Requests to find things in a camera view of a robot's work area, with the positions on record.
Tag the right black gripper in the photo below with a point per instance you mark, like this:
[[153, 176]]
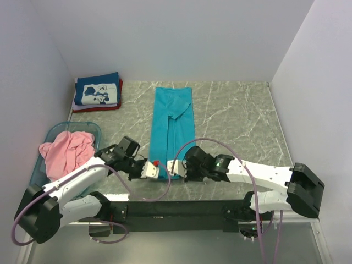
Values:
[[190, 177]]

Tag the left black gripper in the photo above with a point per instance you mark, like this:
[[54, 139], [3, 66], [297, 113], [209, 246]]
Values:
[[138, 174]]

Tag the teal t-shirt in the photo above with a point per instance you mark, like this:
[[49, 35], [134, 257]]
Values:
[[172, 124]]

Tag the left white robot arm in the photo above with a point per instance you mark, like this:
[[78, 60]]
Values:
[[43, 210]]

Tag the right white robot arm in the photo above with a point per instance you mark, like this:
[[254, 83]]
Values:
[[295, 188]]

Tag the pink t-shirt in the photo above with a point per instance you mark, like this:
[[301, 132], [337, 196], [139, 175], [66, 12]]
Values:
[[69, 151]]

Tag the folded blue printed t-shirt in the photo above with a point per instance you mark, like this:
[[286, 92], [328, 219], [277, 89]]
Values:
[[101, 79]]

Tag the folded red t-shirt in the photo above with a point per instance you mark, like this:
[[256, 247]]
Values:
[[97, 93]]

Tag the clear blue plastic bin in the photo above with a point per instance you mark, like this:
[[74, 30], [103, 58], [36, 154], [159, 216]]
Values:
[[39, 176]]

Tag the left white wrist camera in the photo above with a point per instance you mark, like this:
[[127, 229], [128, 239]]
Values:
[[150, 171]]

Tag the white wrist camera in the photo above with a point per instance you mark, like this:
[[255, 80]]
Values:
[[150, 171], [177, 168]]

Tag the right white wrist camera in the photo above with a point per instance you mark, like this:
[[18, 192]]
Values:
[[177, 168]]

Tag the aluminium rail frame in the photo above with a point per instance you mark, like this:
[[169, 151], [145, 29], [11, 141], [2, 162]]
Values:
[[289, 240]]

